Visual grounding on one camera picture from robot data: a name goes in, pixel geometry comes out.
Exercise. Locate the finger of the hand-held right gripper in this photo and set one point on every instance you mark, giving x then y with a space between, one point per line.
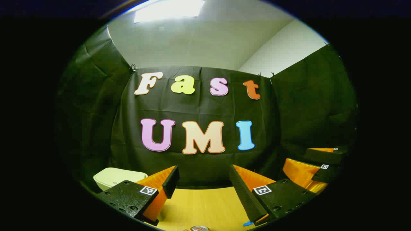
322 156
326 175

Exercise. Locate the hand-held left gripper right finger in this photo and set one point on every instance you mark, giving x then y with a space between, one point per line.
244 192

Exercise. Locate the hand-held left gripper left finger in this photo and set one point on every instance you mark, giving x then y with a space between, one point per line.
171 181

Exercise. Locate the blue paper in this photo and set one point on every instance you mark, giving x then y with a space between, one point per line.
248 223

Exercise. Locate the red pop can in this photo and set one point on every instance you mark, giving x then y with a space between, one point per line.
199 228

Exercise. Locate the white desktop garbage bin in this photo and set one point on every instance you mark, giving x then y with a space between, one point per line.
115 176

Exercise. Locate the black backdrop cloth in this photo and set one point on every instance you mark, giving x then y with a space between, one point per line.
199 109

